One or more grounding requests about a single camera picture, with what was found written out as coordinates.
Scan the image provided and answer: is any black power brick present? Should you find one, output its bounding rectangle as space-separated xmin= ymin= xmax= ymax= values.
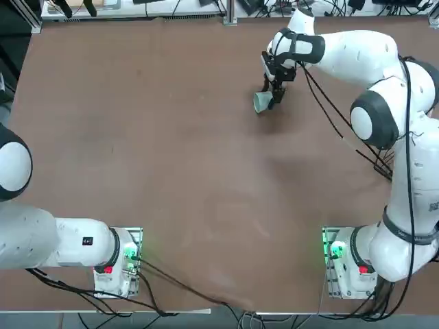
xmin=237 ymin=0 xmax=265 ymax=16

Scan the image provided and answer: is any black cable with white sleeve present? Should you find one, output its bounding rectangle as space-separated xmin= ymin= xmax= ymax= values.
xmin=301 ymin=64 xmax=395 ymax=182

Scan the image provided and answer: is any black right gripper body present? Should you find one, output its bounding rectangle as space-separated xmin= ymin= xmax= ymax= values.
xmin=272 ymin=63 xmax=296 ymax=83

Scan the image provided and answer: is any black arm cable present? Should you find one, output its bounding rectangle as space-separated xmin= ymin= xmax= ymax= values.
xmin=399 ymin=56 xmax=418 ymax=285

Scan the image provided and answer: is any green plastic cup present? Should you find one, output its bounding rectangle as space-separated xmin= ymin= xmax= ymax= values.
xmin=252 ymin=90 xmax=275 ymax=116

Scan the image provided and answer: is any black wire cup rack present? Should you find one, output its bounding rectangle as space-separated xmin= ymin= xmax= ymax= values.
xmin=372 ymin=150 xmax=395 ymax=182

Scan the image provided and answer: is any black base cable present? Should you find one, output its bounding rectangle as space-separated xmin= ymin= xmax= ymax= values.
xmin=25 ymin=267 xmax=179 ymax=318
xmin=353 ymin=273 xmax=412 ymax=323
xmin=135 ymin=256 xmax=261 ymax=315

